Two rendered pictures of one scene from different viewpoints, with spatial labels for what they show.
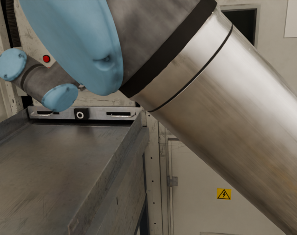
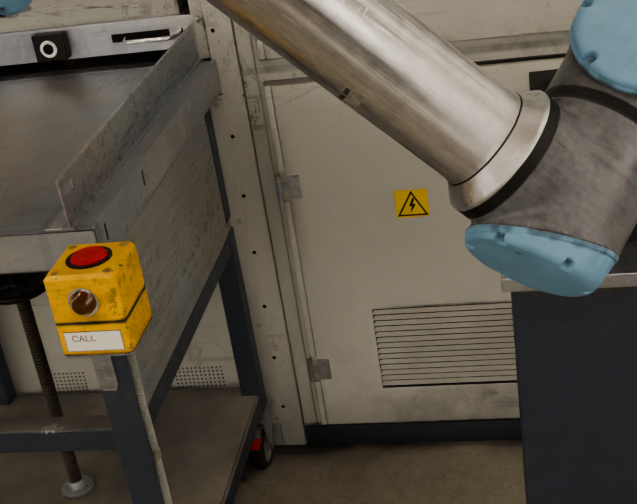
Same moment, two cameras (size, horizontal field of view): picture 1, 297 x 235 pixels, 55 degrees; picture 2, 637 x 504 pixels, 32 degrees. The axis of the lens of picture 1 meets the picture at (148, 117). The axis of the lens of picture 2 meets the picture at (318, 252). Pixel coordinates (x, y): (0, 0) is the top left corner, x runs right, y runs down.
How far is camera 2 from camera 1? 0.84 m
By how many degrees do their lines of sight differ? 6
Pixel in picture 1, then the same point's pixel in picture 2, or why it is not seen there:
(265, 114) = not seen: outside the picture
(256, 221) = not seen: hidden behind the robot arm
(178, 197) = (309, 228)
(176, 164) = (290, 143)
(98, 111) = (91, 36)
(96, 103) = (85, 16)
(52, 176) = (9, 158)
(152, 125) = (223, 53)
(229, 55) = not seen: outside the picture
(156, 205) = (262, 258)
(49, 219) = (19, 207)
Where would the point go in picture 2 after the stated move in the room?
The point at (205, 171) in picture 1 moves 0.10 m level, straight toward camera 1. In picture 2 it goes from (362, 153) to (355, 175)
